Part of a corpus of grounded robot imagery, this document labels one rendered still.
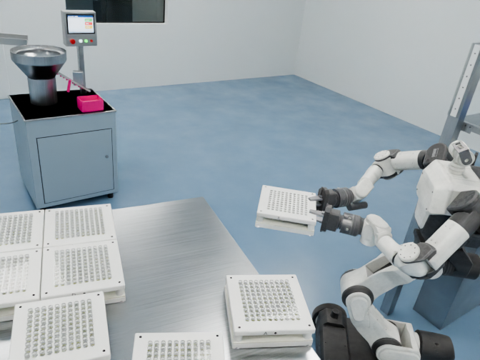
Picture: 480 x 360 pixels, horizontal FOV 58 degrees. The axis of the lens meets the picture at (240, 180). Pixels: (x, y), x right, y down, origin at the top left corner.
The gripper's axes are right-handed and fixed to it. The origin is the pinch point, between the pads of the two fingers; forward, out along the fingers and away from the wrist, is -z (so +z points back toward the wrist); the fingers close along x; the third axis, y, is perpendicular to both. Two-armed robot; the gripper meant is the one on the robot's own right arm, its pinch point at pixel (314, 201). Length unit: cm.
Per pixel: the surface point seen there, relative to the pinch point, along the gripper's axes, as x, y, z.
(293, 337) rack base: 6, -59, -44
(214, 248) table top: 9, -9, -50
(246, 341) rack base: 6, -56, -58
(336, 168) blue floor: 96, 184, 168
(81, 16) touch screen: -36, 216, -72
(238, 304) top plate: 2, -46, -57
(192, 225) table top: 9, 8, -53
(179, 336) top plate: 2, -52, -78
